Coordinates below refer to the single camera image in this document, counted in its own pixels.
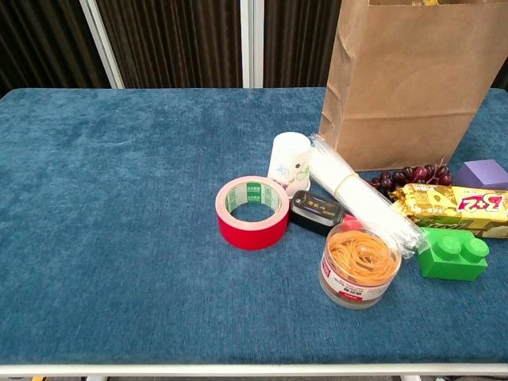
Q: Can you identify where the white frame post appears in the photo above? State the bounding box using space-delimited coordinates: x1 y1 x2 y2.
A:
78 0 126 90
239 0 266 89

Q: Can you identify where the white printed paper cup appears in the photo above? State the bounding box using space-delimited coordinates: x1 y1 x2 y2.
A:
267 131 313 194

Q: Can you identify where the small red object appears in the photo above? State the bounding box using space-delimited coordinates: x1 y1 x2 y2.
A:
341 214 364 233

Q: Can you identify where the purple foam cube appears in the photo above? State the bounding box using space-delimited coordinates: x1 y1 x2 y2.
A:
453 158 508 191

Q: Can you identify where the red tape roll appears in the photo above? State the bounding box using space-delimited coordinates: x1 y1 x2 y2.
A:
214 175 291 252

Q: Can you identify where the dark purple grapes bunch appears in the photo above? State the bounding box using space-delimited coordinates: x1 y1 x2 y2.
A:
369 160 454 195

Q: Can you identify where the brown paper shopping bag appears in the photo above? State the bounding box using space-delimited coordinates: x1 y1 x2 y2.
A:
318 0 508 172

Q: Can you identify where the yellow cracker snack package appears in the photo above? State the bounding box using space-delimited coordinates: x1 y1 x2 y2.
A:
388 182 508 239

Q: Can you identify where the white table frame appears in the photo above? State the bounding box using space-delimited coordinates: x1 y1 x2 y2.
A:
0 361 508 381

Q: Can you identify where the white cable tie bundle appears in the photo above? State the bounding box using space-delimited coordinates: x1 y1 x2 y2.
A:
309 133 424 257

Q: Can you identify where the clear tub of rubber bands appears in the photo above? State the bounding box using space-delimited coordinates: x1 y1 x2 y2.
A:
318 224 402 310

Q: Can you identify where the black rectangular tin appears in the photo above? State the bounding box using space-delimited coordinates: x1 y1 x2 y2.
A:
288 189 348 238

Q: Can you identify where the green toy brick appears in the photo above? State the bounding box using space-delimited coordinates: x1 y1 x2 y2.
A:
416 226 490 282

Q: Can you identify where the blue velvet tablecloth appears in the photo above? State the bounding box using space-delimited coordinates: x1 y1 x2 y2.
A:
0 87 508 366

